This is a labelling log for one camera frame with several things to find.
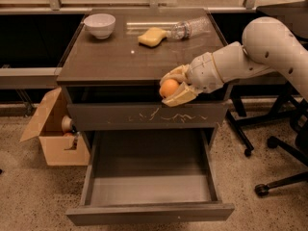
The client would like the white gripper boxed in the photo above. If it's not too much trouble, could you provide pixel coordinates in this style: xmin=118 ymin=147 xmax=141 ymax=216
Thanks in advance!
xmin=160 ymin=53 xmax=224 ymax=107

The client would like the orange fruit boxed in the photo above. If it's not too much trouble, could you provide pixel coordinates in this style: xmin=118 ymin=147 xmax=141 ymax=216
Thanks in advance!
xmin=159 ymin=79 xmax=179 ymax=98

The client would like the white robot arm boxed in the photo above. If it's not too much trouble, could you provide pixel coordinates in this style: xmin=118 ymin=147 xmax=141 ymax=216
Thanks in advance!
xmin=161 ymin=17 xmax=308 ymax=107

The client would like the scratched grey top drawer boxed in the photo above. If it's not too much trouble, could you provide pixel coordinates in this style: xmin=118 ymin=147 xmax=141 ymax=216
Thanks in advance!
xmin=67 ymin=102 xmax=227 ymax=131

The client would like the grey drawer cabinet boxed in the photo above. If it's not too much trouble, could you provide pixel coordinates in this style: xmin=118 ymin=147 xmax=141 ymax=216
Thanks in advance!
xmin=57 ymin=9 xmax=231 ymax=145

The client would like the open grey middle drawer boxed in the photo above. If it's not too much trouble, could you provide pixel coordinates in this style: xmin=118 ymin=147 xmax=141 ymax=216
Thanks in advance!
xmin=66 ymin=128 xmax=234 ymax=226

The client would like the clear plastic water bottle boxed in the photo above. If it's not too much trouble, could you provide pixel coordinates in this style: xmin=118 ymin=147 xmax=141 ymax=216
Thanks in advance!
xmin=167 ymin=16 xmax=210 ymax=39

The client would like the yellow sponge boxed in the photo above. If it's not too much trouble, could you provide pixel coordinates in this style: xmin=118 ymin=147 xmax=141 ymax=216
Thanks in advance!
xmin=138 ymin=27 xmax=167 ymax=47

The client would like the white ceramic bowl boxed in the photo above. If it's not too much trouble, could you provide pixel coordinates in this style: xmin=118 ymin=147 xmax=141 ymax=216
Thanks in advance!
xmin=84 ymin=13 xmax=116 ymax=39

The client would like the tape roll in box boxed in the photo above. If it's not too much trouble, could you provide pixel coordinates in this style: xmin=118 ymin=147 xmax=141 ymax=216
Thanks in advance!
xmin=61 ymin=115 xmax=73 ymax=133

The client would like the cardboard box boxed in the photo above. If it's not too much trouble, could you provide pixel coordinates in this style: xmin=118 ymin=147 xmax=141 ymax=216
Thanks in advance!
xmin=20 ymin=88 xmax=90 ymax=166

